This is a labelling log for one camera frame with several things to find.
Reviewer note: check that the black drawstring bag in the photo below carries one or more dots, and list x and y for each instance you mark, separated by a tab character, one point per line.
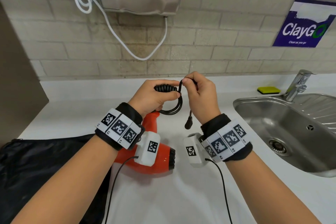
34	168

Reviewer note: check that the yellow sponge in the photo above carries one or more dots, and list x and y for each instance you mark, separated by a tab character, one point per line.
268	90

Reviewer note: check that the brown side panel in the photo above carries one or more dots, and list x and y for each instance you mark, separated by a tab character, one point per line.
15	74

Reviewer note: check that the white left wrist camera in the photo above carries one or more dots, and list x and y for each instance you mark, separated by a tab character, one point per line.
148	149

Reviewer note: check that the person's left hand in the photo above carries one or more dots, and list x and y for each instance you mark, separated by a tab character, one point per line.
152	97

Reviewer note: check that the purple wall poster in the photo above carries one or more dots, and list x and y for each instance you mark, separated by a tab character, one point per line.
299	29

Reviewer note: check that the chrome faucet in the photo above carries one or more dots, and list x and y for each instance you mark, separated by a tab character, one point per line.
299	84

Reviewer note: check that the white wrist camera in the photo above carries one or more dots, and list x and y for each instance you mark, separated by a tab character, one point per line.
194	150
148	149

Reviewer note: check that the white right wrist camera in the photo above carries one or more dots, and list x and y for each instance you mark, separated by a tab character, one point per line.
194	150

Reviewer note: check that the wristband with square markers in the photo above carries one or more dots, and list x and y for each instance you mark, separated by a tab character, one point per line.
119	126
225	139

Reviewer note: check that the orange hair dryer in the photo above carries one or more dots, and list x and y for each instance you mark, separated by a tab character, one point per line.
160	160

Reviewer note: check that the person's left forearm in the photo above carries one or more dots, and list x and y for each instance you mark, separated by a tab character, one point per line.
65	184

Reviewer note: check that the person's right hand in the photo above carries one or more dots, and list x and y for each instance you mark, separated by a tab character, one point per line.
203	97

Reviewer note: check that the person's right forearm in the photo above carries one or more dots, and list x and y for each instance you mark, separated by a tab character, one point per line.
267	192

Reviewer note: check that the left wristband with square markers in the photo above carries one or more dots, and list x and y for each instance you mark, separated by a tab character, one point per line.
119	126

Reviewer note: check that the right wristband with square markers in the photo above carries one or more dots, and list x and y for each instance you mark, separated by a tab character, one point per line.
225	139

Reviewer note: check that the stainless steel sink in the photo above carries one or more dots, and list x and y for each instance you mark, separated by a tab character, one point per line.
283	126

